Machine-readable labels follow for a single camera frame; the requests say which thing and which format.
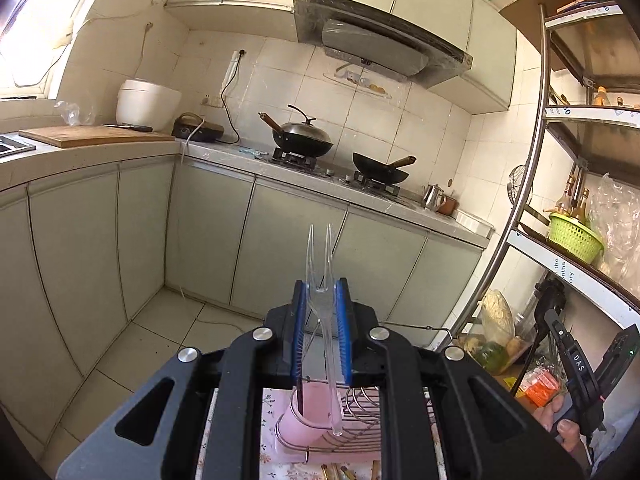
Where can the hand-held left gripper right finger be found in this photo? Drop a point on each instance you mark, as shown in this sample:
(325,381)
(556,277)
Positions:
(343,332)

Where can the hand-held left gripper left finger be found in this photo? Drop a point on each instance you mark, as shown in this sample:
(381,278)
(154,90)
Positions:
(298,332)

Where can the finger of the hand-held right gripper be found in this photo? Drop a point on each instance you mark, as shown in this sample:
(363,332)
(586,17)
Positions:
(575,360)

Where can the clear plastic fork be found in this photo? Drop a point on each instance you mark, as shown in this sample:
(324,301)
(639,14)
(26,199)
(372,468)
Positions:
(325,305)

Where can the pink plastic utensil cup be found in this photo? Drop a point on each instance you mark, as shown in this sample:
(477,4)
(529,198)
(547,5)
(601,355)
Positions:
(312,412)

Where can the person's right hand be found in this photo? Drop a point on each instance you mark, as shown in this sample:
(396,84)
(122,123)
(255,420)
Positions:
(567,432)

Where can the orange packet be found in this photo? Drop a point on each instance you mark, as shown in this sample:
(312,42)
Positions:
(540,387)

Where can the green round vegetable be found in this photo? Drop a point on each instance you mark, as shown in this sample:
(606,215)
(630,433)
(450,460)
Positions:
(491,356)

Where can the napa cabbage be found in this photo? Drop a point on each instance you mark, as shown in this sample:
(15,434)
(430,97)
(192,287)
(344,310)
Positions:
(497,315)

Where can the green plastic basket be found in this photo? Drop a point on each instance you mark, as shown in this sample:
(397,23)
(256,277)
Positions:
(575,240)

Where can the large clear plastic bag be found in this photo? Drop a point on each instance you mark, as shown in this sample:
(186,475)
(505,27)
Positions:
(617,230)

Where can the grey kitchen base cabinets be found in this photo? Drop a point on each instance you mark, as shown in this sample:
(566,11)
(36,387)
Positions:
(210,225)

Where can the floral tablecloth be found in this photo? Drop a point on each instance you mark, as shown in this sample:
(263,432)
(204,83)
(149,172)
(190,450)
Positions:
(272,472)

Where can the amber glass bottle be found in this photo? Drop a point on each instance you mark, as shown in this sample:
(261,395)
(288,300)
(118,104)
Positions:
(565,201)
(582,209)

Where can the small metal kettle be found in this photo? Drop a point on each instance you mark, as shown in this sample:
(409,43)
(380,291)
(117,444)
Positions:
(433,199)

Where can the white rectangular tray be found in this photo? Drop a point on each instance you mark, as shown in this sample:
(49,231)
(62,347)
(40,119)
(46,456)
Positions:
(472,219)

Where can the gas stove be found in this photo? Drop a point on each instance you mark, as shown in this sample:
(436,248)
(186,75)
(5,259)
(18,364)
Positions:
(300,160)

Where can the black wok with lid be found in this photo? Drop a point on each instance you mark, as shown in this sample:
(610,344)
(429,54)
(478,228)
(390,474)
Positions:
(302,140)

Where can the black round electric cooker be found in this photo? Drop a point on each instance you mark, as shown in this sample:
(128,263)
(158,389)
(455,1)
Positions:
(200,132)

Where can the metal storage shelf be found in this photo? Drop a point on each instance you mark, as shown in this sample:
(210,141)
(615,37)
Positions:
(590,115)

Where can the small sauce bottle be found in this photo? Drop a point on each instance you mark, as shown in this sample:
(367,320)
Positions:
(601,96)

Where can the white rice cooker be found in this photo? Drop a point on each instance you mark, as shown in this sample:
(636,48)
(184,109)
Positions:
(147,105)

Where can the wooden cutting board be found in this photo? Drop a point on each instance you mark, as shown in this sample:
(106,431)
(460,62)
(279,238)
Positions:
(85,136)

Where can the black range hood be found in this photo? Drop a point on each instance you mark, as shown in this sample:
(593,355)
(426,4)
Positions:
(380,35)

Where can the small clear plastic bag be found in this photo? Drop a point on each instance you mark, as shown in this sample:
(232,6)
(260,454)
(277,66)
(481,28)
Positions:
(75,112)

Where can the steel sink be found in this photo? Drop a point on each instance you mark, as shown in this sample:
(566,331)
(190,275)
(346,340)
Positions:
(15,144)

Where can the flat cardboard box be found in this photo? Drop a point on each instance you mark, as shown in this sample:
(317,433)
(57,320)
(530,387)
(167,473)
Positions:
(577,4)

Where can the window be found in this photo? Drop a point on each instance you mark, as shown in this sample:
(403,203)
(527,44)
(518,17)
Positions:
(40,25)

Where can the white wall outlet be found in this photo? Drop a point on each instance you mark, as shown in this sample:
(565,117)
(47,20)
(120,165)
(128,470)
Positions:
(211,101)

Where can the white wall power strip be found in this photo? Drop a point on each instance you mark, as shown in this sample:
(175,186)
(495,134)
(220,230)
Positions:
(233,72)

